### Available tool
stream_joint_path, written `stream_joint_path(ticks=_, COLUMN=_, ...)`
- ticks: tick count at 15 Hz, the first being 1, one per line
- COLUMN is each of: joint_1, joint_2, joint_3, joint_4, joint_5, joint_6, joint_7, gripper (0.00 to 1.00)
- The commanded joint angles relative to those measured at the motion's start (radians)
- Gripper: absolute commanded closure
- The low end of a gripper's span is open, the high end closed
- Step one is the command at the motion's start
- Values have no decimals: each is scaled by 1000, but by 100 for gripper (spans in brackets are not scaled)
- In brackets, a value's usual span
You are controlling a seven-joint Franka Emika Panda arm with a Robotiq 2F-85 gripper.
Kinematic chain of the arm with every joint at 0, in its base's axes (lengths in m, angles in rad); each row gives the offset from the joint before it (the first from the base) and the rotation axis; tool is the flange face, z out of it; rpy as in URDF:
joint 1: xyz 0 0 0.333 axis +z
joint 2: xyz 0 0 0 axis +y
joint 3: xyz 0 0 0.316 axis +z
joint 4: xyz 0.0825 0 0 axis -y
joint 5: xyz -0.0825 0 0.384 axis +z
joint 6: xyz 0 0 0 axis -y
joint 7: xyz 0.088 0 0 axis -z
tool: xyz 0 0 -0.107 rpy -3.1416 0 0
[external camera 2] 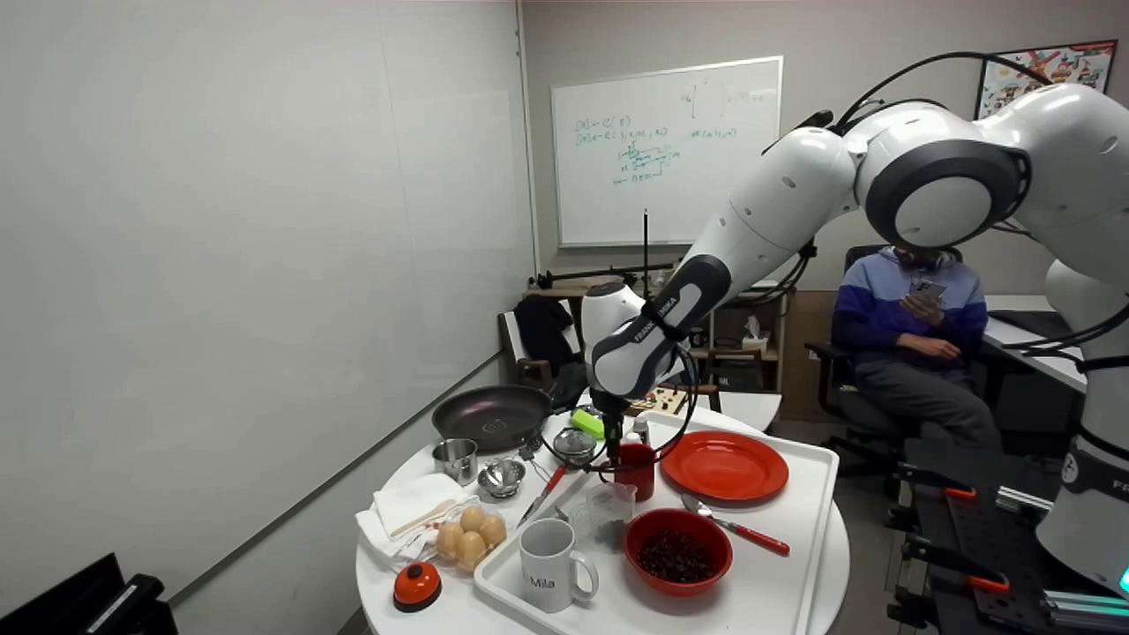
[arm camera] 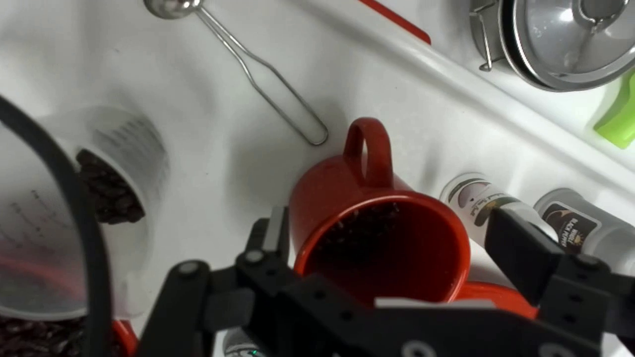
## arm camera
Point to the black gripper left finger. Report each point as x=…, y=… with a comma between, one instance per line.
x=185, y=298

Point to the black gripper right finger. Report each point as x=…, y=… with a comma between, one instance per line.
x=568, y=298

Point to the small clear cup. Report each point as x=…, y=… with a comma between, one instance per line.
x=131, y=152

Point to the red mug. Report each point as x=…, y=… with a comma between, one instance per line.
x=343, y=191

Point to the small seasoning bottle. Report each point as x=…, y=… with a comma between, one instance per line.
x=476, y=199
x=575, y=221

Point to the white plastic tray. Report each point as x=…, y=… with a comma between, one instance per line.
x=198, y=166

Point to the green plastic tool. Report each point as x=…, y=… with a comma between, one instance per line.
x=617, y=112

